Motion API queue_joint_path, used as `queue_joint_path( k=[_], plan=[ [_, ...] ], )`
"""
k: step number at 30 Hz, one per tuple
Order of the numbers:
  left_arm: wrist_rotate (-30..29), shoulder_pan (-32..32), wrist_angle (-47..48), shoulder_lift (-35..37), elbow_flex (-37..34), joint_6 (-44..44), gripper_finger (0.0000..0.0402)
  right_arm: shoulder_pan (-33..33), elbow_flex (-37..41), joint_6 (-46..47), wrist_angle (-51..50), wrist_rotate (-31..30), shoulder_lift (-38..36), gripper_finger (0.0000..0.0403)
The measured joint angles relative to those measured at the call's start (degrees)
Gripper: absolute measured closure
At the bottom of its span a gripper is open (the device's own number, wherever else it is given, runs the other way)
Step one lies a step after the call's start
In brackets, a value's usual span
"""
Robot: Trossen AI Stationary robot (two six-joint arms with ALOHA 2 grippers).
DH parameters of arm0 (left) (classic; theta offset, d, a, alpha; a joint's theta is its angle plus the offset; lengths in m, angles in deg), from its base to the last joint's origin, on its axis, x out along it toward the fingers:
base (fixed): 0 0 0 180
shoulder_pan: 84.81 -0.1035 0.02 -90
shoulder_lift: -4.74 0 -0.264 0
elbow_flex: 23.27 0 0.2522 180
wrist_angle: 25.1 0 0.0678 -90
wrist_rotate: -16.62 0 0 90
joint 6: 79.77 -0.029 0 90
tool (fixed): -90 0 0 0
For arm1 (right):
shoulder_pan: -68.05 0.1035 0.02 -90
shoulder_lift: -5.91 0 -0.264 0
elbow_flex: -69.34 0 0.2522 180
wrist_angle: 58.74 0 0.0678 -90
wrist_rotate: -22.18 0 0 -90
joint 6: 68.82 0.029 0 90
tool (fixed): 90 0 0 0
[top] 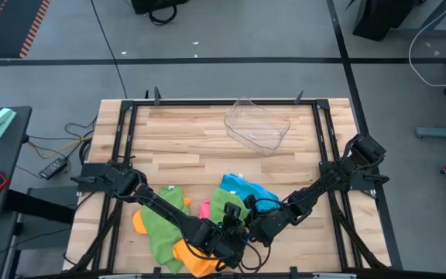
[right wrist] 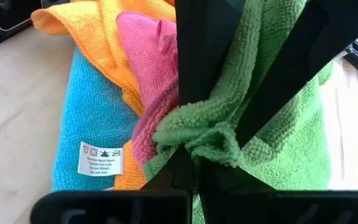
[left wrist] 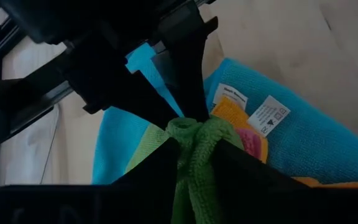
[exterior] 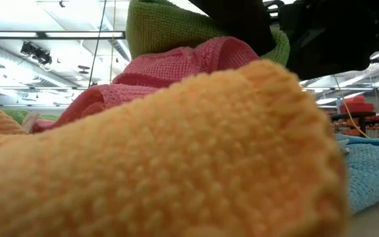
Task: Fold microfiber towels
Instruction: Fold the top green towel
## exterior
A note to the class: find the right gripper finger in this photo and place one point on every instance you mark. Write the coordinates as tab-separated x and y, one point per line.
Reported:
242	23

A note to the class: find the green microfiber towel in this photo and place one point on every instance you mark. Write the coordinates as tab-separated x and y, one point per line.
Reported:
16	115
163	29

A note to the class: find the orange microfiber towel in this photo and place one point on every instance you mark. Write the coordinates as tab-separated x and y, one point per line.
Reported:
176	164

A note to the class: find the red stacked bins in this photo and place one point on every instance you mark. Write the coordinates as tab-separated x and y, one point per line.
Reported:
357	107

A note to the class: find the black shelf table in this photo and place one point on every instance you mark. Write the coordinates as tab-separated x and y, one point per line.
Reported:
362	122

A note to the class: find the dark ceiling disc fixture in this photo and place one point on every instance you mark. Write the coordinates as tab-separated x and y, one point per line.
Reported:
83	67

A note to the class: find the black ceiling device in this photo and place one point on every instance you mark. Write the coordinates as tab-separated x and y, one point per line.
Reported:
36	52

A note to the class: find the dark duct fixture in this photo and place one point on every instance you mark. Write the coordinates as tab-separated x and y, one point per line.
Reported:
377	59

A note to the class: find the silver ceiling duct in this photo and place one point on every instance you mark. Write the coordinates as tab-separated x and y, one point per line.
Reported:
122	49

